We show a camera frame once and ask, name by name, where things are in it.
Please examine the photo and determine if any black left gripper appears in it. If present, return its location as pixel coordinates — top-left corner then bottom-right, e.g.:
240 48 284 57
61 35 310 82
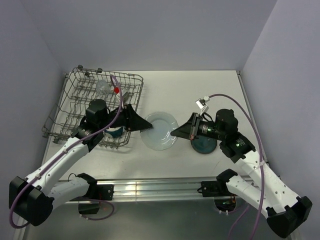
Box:
98 104 152 132

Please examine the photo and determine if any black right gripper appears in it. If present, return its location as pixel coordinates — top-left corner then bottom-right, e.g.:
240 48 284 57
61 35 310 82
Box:
171 112 225 141

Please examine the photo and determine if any teal and cream bowl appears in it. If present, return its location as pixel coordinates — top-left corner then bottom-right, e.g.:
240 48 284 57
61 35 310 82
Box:
104 126 124 139

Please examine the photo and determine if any light blue scalloped plate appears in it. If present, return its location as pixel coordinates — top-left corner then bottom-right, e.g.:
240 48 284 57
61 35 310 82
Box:
140 111 179 151

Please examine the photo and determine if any clear plastic cup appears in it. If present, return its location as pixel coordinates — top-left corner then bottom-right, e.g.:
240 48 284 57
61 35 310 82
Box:
96 80 111 96

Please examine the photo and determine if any beige ceramic mug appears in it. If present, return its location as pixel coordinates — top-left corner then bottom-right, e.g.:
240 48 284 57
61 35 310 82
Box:
122 89 130 101

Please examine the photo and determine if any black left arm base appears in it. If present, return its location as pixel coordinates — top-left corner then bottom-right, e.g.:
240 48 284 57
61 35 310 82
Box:
77 184 115 218

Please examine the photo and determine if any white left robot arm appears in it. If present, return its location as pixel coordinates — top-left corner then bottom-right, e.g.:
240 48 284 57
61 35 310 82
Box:
8 99 153 229

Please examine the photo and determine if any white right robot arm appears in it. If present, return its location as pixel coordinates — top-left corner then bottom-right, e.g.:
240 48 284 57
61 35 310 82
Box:
170 109 313 239

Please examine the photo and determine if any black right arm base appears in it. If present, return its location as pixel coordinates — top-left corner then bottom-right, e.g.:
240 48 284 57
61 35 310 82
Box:
197 180 246 216

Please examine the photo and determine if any dark teal round plate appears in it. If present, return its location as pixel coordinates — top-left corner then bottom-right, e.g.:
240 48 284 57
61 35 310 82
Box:
190 137 217 155

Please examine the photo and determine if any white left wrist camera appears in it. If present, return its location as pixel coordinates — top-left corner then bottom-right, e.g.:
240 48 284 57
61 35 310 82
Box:
113 87 127 103

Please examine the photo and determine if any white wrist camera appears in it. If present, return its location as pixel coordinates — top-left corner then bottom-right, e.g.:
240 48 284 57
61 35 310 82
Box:
113 87 127 103
195 96 210 116

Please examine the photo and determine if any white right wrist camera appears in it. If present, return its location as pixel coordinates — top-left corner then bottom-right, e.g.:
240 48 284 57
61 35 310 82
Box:
195 96 210 116

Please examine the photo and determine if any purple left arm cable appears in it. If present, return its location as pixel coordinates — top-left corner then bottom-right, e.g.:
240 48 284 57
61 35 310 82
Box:
8 74 126 229

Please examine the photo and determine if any aluminium mounting rail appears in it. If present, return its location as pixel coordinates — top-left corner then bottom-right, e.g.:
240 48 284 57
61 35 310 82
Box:
56 177 258 204

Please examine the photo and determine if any grey wire dish rack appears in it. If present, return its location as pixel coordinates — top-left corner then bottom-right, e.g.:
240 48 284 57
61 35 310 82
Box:
42 65 144 144

